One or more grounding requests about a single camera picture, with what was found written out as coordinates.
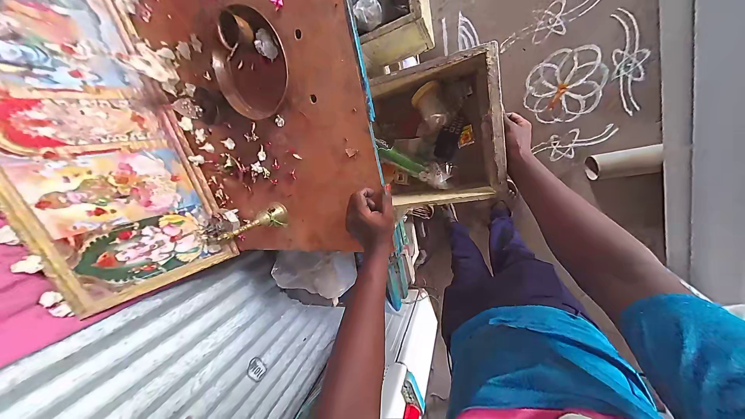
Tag person's right hand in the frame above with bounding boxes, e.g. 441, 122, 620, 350
504, 112, 533, 170

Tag person's left hand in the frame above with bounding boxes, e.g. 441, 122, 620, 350
346, 184, 395, 255

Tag weathered wooden drawer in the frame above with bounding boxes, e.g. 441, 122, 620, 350
369, 41, 509, 208

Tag person's right forearm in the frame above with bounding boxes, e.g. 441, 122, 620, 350
509, 152, 692, 328

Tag person's left forearm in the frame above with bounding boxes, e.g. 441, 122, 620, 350
318, 248, 394, 419

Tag green long packet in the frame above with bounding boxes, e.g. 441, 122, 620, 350
375, 139, 430, 178

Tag crumpled clear plastic wrapper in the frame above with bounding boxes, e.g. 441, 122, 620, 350
419, 162, 454, 190

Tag brown table with blue edge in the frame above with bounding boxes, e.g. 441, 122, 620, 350
129, 0, 386, 253

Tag black remote control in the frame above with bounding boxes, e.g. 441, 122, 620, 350
433, 112, 467, 162

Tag white translucent plastic bag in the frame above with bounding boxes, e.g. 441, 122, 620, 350
270, 250, 358, 306

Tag brass incense holder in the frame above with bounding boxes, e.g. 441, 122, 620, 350
201, 203, 289, 242

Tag scattered flower petals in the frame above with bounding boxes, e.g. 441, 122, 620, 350
113, 0, 362, 239

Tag white pipe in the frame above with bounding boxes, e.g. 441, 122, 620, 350
584, 144, 665, 181

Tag pale wooden box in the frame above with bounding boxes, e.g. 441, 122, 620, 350
353, 0, 435, 68

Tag person's legs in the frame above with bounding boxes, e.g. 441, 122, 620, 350
440, 201, 600, 357

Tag white red box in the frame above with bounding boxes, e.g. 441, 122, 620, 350
379, 289, 438, 419

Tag crumpled silvery white lump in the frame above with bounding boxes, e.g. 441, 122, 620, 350
254, 29, 280, 61

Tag grey plastic bag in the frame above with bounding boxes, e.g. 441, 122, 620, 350
353, 0, 383, 33

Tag large round copper dish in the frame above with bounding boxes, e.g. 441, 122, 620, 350
212, 4, 289, 121

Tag small copper cup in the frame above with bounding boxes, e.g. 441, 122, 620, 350
218, 12, 255, 52

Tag person's body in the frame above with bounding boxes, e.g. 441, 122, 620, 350
447, 291, 745, 419

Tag corrugated metal sheet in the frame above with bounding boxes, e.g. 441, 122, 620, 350
0, 250, 345, 419

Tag wooden framed colourful picture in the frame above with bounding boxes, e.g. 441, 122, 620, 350
0, 0, 241, 320

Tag pink cloth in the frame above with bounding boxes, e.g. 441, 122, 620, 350
0, 215, 161, 370

